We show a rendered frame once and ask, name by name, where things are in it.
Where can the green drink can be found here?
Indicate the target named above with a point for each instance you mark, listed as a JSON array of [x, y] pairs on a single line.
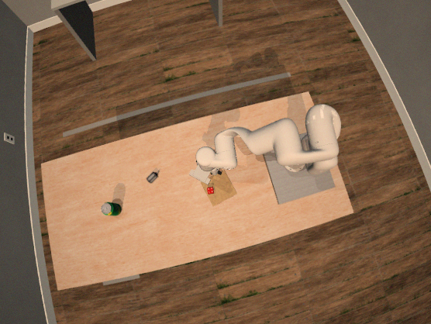
[[111, 208]]

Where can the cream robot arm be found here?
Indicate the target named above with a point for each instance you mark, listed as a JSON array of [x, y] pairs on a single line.
[[319, 145]]

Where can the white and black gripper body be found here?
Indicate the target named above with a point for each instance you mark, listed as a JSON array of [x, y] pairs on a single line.
[[215, 171]]

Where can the tan square mat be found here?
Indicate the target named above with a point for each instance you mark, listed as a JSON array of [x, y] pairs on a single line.
[[222, 187]]

